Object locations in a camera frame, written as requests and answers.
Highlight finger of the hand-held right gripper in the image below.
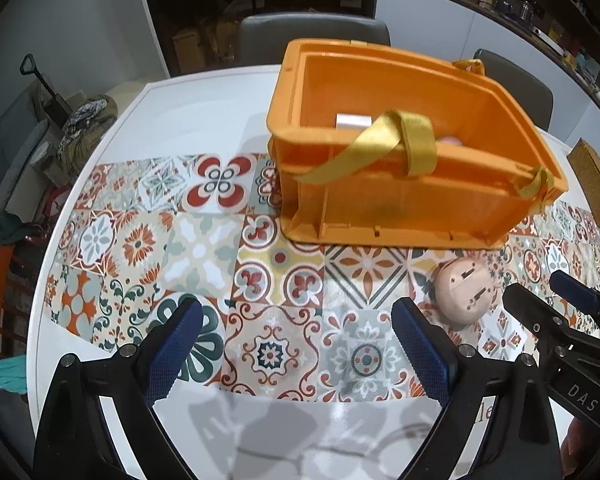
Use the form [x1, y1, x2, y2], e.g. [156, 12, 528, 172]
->
[502, 283, 577, 347]
[550, 270, 600, 317]

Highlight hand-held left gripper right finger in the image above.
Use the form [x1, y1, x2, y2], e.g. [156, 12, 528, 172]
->
[391, 297, 563, 480]

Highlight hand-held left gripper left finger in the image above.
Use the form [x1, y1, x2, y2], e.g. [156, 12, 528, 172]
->
[32, 297, 205, 480]

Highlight beige ball-shaped device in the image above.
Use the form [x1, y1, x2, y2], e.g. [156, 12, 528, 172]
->
[434, 257, 496, 332]

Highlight orange plastic crate yellow straps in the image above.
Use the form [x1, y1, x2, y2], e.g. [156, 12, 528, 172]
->
[266, 37, 570, 250]

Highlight small white box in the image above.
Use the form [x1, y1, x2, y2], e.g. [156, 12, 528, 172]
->
[336, 113, 374, 129]

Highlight person's right hand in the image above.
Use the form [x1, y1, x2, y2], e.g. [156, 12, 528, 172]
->
[560, 416, 590, 480]

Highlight cork board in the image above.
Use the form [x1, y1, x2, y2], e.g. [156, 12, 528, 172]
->
[566, 139, 600, 229]

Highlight patterned tile table mat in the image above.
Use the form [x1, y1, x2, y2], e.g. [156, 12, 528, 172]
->
[45, 152, 600, 403]

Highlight teal cloth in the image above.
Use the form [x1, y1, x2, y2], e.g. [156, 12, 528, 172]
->
[0, 356, 29, 395]

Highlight red round sign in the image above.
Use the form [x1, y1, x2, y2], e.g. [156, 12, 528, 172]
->
[44, 184, 74, 217]

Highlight dark green cloth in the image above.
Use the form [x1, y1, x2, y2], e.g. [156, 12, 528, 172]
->
[0, 214, 47, 247]

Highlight grey chair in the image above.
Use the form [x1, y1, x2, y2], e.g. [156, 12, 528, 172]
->
[238, 14, 392, 66]
[472, 49, 554, 131]

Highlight camouflage cloth bundle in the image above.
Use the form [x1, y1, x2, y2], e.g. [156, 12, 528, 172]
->
[57, 95, 119, 172]

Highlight grey sofa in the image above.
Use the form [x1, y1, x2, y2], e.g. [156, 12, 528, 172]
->
[0, 85, 56, 241]

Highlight black shovel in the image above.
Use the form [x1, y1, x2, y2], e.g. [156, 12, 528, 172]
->
[20, 55, 72, 127]

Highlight dark shelving unit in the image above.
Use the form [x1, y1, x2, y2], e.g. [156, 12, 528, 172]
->
[137, 0, 381, 78]

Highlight cluttered wall shelf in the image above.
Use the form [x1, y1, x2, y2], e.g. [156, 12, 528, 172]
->
[380, 0, 600, 111]

